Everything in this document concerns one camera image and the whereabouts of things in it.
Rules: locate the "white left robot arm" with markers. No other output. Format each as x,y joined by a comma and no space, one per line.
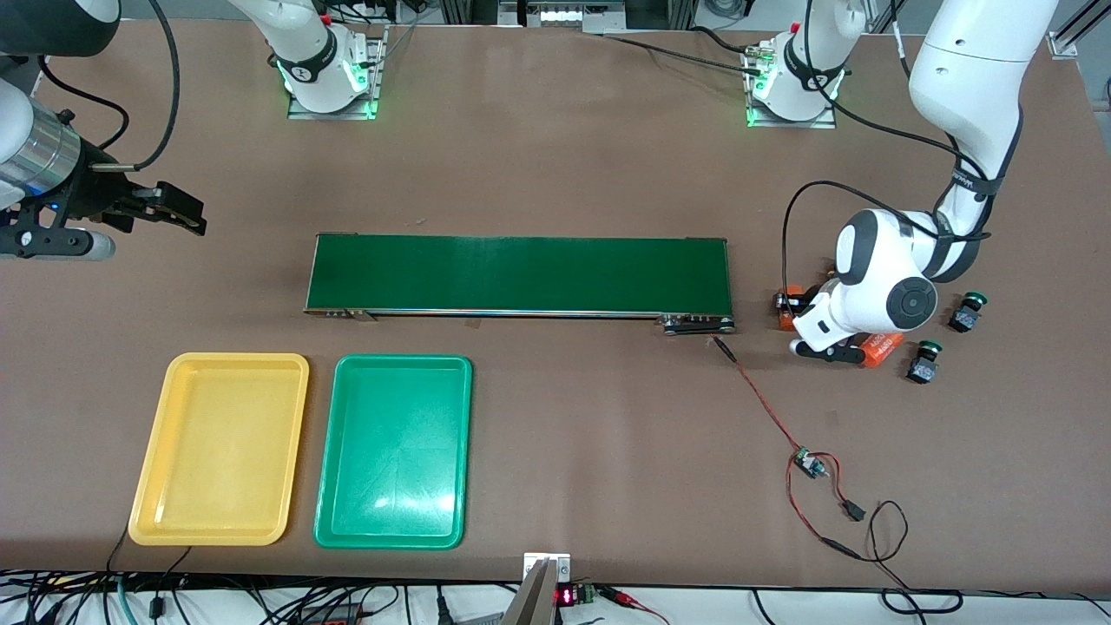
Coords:
972,69

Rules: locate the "grey metal camera mount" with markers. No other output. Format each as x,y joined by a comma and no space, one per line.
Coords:
531,599

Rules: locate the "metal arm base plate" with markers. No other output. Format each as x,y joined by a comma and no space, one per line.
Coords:
794,124
334,114

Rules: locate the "small red LED display module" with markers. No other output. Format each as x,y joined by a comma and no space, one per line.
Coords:
566,596

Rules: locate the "aluminium corner profile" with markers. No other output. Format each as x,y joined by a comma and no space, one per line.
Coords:
1072,39

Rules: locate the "red clip lead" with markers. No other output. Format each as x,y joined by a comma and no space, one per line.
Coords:
618,595

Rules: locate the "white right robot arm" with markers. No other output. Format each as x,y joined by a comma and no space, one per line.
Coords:
312,69

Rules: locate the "yellow plastic tray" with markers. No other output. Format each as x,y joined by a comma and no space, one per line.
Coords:
217,443

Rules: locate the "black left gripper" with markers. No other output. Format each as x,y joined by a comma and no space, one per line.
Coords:
792,303

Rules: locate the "green plastic tray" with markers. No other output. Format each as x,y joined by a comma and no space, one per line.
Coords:
395,451

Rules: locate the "small circuit board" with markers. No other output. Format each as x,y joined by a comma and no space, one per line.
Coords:
811,464

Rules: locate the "orange cylinder with 4680 print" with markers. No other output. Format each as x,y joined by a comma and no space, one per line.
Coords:
884,351
785,323

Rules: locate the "green conveyor belt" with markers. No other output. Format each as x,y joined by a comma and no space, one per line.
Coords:
521,273

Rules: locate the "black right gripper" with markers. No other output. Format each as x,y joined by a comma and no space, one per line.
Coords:
93,198

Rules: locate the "dark frame with white light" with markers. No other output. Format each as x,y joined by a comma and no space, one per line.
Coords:
564,16

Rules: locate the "green push button switch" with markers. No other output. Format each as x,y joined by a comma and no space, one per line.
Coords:
922,369
962,318

